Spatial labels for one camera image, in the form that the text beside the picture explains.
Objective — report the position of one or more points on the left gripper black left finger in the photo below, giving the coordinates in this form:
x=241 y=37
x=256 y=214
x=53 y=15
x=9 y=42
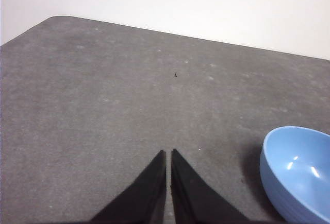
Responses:
x=144 y=198

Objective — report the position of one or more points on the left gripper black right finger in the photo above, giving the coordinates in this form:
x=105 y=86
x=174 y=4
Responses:
x=190 y=198

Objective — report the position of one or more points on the blue bowl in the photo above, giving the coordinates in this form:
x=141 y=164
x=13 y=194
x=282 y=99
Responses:
x=296 y=177

